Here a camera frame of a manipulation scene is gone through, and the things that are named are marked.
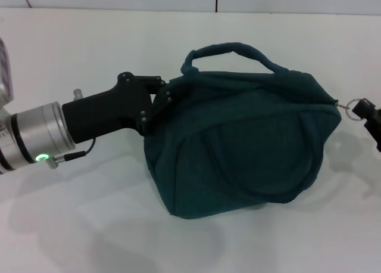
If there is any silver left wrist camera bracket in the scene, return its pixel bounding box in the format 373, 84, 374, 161
0, 38, 15, 108

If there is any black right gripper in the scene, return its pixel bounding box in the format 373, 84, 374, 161
351, 97, 381, 152

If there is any left gripper cable with plug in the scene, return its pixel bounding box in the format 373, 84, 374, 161
45, 137, 96, 170

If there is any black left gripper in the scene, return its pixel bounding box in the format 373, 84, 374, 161
61, 71, 175, 145

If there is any dark teal insulated lunch bag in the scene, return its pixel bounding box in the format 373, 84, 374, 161
142, 41, 363, 219

